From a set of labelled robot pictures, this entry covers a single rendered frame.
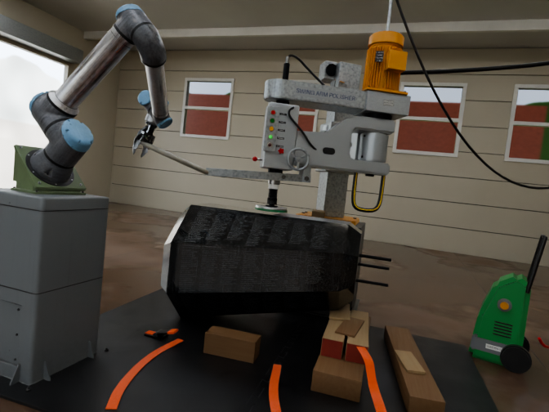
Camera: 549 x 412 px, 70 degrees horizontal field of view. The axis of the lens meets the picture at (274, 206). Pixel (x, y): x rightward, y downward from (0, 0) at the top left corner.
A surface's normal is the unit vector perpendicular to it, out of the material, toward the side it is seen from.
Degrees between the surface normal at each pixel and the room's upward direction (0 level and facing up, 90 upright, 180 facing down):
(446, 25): 90
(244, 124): 90
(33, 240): 90
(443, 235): 90
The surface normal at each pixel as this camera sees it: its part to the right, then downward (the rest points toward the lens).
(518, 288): -0.52, 0.00
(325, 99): 0.13, 0.07
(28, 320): -0.33, 0.03
